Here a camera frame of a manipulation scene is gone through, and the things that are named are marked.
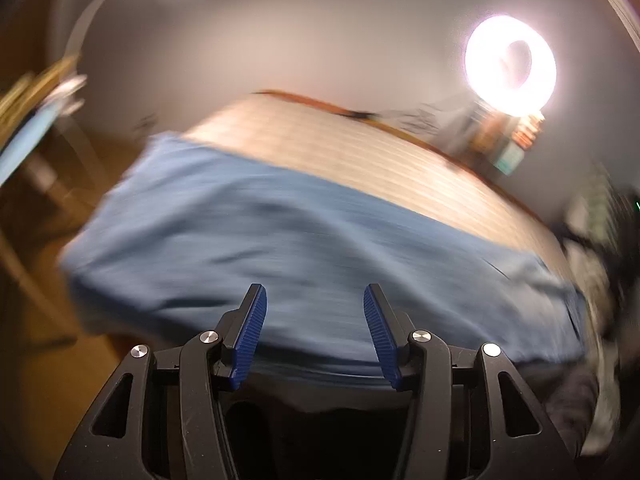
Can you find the orange patterned hanging scarf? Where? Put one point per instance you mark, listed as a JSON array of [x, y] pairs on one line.
[[529, 130]]

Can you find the green white striped pillow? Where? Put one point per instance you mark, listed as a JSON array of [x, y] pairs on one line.
[[595, 200]]

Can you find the person's dark striped clothing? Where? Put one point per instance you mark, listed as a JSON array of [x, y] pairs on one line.
[[570, 410]]

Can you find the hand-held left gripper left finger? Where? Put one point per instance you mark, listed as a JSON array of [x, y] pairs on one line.
[[250, 340]]

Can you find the blue denim pants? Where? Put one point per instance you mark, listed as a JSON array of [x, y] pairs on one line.
[[300, 240]]

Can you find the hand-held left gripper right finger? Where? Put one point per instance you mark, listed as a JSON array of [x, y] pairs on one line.
[[380, 340]]

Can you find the leopard print cloth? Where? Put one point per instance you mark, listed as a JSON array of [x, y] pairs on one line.
[[30, 90]]

